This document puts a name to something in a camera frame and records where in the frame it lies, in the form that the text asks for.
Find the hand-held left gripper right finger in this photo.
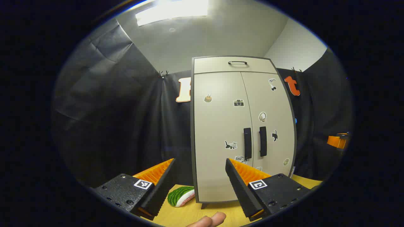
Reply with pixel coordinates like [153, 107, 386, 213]
[225, 158, 311, 222]

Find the black backdrop cloth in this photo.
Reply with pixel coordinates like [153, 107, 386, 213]
[52, 19, 353, 189]

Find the beige double-door shoe cabinet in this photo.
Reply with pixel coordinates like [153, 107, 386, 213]
[190, 56, 298, 209]

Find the ceiling light panel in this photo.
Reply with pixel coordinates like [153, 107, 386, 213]
[136, 0, 209, 26]

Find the beige shoe cabinet door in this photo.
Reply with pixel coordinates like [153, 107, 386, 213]
[194, 72, 254, 202]
[241, 72, 295, 177]

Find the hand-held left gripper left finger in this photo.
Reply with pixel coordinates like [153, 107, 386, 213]
[93, 158, 176, 221]

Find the watermelon slice toy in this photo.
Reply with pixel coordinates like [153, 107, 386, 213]
[167, 186, 195, 207]

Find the black door handle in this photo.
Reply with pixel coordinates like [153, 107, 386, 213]
[259, 126, 267, 157]
[244, 128, 252, 159]

